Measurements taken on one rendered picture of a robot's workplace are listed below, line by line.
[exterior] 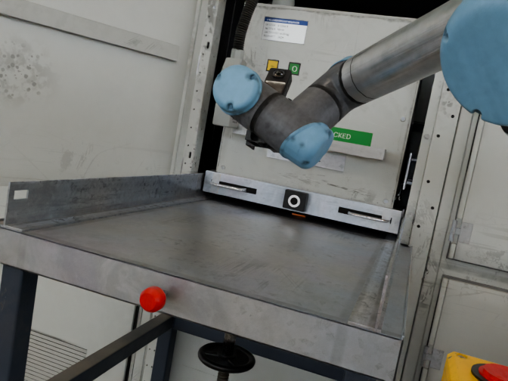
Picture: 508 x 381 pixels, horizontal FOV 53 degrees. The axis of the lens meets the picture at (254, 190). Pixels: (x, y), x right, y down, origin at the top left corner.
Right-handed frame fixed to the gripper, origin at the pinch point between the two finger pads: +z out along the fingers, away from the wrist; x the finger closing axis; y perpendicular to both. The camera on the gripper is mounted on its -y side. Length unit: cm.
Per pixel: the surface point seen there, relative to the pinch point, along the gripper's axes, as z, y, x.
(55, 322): 31, 63, -66
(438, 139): 20.2, -7.0, 31.8
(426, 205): 22.9, 8.6, 32.0
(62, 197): -30.7, 24.1, -28.1
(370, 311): -36, 30, 26
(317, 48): 21.3, -26.4, -1.8
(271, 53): 21.8, -23.9, -13.8
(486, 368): -62, 29, 36
